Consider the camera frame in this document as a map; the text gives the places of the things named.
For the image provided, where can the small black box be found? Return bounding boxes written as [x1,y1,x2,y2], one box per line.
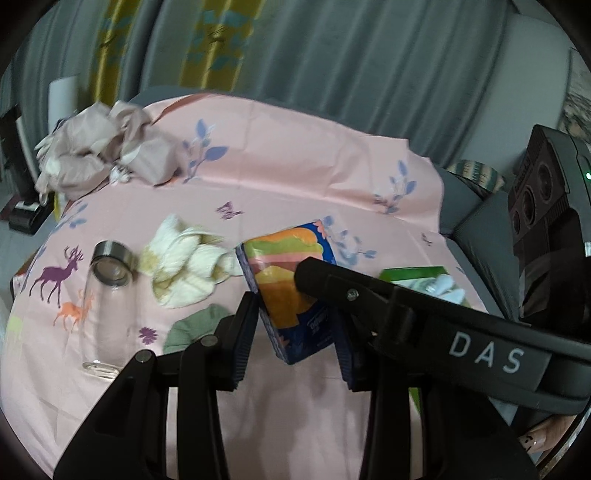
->
[8,198,52,232]

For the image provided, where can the crumpled beige sheet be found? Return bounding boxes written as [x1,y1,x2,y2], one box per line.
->
[34,100,182,200]

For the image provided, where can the patterned pillow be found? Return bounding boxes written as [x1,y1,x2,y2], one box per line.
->
[447,158,507,193]

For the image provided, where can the framed picture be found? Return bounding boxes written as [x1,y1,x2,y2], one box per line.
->
[558,45,591,136]

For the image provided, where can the pink printed bedsheet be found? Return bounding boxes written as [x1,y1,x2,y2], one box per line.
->
[0,91,490,476]

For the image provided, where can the person's right hand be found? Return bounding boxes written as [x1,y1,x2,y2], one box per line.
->
[517,412,585,468]

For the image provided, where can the clear glass bottle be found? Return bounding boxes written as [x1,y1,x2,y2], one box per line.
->
[81,240,138,378]

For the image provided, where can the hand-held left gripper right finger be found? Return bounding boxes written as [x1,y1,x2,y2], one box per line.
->
[332,318,540,480]

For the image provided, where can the light blue plush toy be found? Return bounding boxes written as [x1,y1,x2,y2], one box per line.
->
[413,274,468,304]

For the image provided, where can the black monitor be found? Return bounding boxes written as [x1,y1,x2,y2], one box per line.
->
[0,105,40,197]

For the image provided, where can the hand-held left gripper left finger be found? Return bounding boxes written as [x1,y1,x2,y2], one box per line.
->
[53,292,259,480]

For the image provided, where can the cream towel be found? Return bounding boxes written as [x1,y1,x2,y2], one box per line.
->
[139,213,244,310]

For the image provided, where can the white cylinder lamp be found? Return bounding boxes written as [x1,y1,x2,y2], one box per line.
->
[47,76,80,126]

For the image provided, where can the blue orange tissue pack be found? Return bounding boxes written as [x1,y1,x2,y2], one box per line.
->
[235,219,341,366]

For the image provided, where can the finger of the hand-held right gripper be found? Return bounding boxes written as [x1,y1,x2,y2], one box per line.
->
[294,257,415,357]

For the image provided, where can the grey cushion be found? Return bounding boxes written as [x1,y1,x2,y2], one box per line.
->
[436,165,525,321]

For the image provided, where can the yellow patterned curtain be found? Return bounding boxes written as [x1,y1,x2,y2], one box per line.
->
[90,0,267,102]

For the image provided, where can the green cloth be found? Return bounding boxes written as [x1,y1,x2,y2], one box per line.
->
[163,304,240,356]

